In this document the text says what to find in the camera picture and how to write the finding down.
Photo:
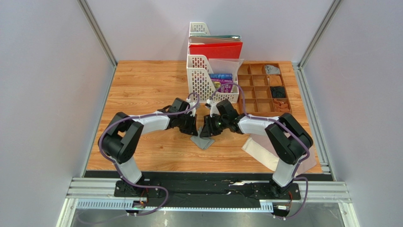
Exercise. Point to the pink underwear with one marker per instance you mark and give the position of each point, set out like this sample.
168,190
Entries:
261,149

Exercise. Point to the brown rolled cloth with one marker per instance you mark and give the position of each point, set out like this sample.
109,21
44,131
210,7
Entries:
275,80

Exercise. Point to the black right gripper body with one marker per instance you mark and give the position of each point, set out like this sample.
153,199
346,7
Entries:
210,126

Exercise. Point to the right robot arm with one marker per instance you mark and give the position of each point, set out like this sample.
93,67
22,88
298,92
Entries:
290,140

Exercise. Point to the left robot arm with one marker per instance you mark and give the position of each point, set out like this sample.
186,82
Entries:
120,139

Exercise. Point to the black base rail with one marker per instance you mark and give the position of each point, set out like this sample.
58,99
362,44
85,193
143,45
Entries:
199,190

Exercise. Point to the white file organizer rack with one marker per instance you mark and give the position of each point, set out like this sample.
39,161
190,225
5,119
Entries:
198,70

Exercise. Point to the red folder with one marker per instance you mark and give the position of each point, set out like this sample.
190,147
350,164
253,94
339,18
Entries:
217,50

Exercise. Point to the orange rolled cloth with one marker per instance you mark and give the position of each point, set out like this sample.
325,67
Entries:
281,105

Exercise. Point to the grey rolled cloth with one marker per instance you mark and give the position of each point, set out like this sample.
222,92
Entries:
272,70

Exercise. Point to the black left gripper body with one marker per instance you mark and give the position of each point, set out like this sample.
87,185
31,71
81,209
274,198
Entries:
187,122

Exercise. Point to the black rolled cloth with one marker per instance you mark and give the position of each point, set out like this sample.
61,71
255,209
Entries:
278,92

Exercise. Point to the purple book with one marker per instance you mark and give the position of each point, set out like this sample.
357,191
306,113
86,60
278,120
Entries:
223,85

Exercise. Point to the grey underwear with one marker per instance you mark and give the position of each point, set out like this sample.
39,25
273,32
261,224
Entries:
202,143

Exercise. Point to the translucent plastic folder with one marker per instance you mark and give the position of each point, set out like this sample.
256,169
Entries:
226,66

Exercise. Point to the blue book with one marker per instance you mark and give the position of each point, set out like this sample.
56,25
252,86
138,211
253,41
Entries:
221,76

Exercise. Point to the wooden compartment tray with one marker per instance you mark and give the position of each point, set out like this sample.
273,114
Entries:
258,98

